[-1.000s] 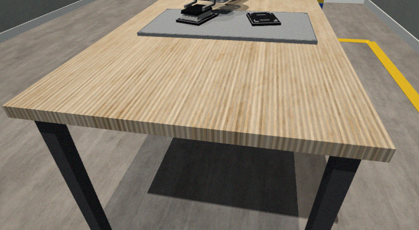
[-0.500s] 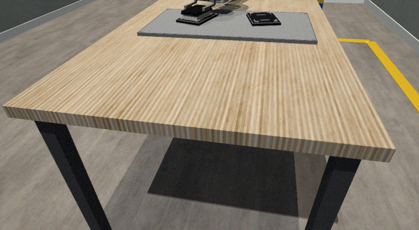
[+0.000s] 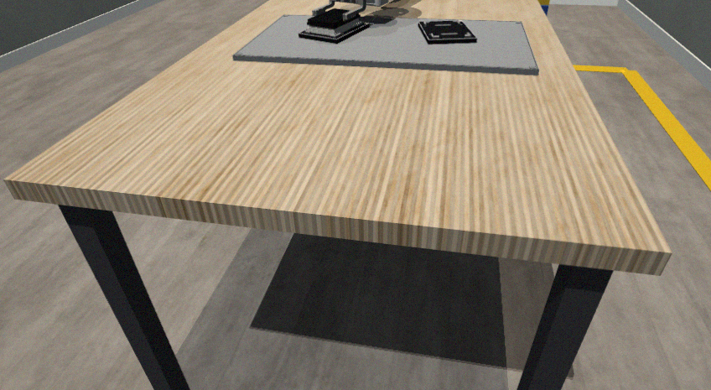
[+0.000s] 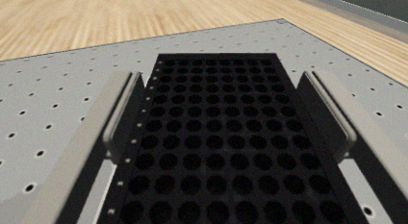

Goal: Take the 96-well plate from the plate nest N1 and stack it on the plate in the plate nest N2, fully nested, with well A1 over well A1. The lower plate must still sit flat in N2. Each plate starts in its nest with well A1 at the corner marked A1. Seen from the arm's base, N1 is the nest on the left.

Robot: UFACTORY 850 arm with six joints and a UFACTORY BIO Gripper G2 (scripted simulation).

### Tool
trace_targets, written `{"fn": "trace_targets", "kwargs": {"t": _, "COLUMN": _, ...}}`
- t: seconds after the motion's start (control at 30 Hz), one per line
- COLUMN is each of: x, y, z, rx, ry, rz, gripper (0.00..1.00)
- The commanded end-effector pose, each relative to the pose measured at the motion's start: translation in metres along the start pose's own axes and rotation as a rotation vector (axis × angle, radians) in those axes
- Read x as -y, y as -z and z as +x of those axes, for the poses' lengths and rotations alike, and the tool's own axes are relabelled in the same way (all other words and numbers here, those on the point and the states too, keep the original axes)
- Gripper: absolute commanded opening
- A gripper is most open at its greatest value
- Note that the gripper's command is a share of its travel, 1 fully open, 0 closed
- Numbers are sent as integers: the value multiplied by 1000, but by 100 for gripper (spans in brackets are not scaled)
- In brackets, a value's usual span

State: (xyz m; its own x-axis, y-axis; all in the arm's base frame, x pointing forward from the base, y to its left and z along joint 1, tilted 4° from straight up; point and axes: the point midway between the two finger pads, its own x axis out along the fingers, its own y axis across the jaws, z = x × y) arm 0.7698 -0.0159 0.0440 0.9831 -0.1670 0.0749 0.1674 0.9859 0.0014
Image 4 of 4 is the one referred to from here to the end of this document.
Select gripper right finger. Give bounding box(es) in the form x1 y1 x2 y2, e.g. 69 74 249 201
296 70 408 224

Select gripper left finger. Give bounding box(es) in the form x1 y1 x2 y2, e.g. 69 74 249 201
19 71 145 224

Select black plate nest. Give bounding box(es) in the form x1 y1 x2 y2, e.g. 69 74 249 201
92 77 150 224

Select black well plate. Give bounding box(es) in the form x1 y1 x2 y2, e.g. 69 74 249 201
97 53 369 224

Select grey flat base plate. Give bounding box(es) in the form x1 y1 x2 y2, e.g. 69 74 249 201
0 18 408 224

